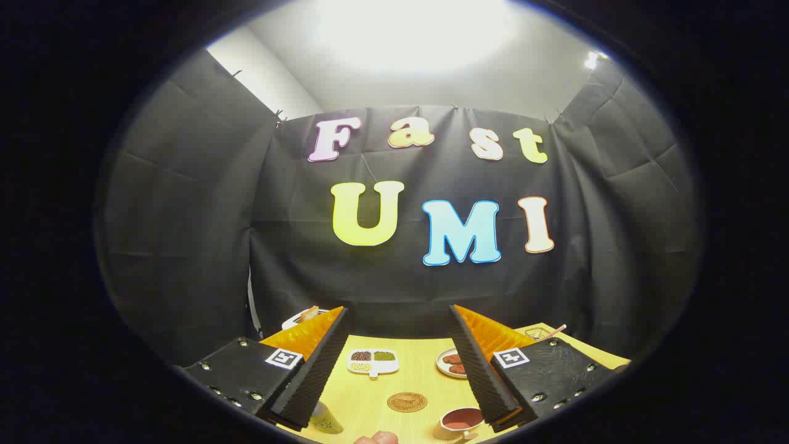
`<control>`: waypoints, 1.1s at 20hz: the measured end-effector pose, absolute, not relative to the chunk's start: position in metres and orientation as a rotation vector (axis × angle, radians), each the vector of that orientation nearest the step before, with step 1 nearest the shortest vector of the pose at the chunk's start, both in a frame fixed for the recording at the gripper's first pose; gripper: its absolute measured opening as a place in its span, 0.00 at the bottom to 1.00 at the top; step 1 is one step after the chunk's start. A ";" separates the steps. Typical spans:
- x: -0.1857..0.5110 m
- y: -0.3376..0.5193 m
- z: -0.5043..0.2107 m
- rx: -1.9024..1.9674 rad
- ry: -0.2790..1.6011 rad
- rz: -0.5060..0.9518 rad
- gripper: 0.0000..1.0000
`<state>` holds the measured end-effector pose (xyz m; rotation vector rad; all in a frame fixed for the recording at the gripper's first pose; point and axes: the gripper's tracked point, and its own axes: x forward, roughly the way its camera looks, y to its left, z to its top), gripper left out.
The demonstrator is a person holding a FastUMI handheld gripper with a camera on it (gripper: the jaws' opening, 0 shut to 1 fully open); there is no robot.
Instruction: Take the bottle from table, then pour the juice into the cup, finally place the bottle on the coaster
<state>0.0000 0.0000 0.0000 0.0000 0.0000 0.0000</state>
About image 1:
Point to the red-brown meat slice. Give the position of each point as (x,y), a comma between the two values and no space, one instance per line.
(452,358)
(458,369)

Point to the white round plate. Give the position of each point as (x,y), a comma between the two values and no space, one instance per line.
(442,365)

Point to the black backdrop cloth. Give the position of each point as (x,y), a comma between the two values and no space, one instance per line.
(197,216)

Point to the white toaster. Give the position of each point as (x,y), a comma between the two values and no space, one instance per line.
(294,322)

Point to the round cork coaster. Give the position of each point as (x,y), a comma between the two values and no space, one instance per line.
(407,402)

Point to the bread slice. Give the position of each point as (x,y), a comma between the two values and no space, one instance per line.
(308,313)

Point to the dark brown beans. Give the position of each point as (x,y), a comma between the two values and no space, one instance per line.
(360,356)

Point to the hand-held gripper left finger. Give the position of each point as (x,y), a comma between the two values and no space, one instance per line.
(308,382)

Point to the silver green juice bottle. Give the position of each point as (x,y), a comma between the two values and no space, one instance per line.
(325,420)

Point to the green mung beans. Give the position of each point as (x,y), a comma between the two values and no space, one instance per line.
(384,356)

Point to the wooden table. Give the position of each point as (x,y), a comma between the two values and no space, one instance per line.
(413,379)

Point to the checked paper straw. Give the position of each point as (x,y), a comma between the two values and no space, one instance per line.
(556,330)

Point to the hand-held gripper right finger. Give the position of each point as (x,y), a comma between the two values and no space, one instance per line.
(484,382)

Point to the white divided tray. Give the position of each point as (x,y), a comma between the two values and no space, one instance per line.
(373,366)

